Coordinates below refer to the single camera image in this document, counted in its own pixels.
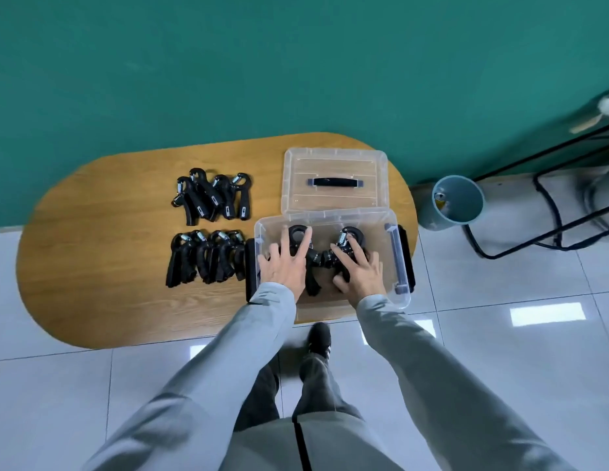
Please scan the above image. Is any person's left hand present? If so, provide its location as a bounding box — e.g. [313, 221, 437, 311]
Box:
[258, 226, 313, 303]

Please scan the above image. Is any person's right hand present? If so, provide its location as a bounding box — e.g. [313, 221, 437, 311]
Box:
[330, 243, 387, 308]

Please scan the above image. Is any black spring hand gripper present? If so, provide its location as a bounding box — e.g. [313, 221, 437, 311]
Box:
[320, 226, 370, 285]
[286, 224, 325, 298]

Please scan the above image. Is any person's left forearm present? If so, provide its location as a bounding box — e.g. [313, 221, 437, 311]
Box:
[81, 283, 298, 471]

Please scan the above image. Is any person's right forearm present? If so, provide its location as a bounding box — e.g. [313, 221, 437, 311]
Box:
[356, 294, 577, 471]

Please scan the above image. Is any black box latch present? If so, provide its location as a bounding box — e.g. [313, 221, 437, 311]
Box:
[397, 224, 416, 294]
[245, 238, 261, 304]

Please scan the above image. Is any clear plastic storage box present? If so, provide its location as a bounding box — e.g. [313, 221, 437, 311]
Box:
[254, 209, 414, 324]

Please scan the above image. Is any black shoe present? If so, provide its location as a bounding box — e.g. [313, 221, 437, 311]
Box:
[305, 322, 333, 361]

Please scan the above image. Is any row of black hand grippers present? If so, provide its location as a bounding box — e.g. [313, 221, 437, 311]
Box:
[170, 167, 252, 226]
[165, 229, 247, 289]

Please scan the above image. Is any clear plastic box lid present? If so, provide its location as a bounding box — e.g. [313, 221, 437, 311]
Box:
[281, 148, 389, 216]

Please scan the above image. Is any person's right leg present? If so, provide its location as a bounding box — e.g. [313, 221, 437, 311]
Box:
[291, 354, 362, 423]

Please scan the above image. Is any person's leg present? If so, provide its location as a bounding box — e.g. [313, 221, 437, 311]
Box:
[233, 364, 282, 433]
[291, 354, 362, 423]

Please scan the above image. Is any person's left leg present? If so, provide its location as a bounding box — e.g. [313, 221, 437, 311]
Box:
[233, 364, 282, 433]

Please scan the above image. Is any grey-blue waste bin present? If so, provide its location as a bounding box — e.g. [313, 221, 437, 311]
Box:
[417, 175, 485, 232]

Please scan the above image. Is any grey jacket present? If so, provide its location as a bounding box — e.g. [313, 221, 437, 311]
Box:
[221, 412, 391, 471]

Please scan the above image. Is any white fan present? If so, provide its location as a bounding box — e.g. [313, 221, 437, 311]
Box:
[569, 87, 609, 135]

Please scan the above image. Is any black lid handle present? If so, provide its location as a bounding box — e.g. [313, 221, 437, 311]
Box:
[307, 178, 364, 189]

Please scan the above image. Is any black metal frame stand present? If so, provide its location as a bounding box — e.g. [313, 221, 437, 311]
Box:
[463, 120, 609, 261]

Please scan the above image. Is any black cable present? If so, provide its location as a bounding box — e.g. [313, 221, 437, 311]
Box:
[532, 170, 580, 250]

